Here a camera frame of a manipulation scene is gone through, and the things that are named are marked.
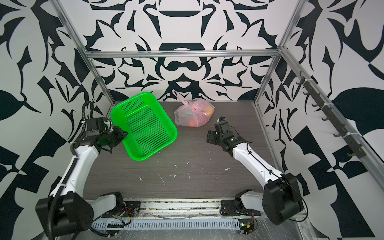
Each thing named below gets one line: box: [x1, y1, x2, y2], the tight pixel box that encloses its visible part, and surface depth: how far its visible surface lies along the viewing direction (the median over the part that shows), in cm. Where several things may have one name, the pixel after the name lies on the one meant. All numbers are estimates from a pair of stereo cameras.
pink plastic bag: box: [172, 89, 215, 127], surface depth 102 cm
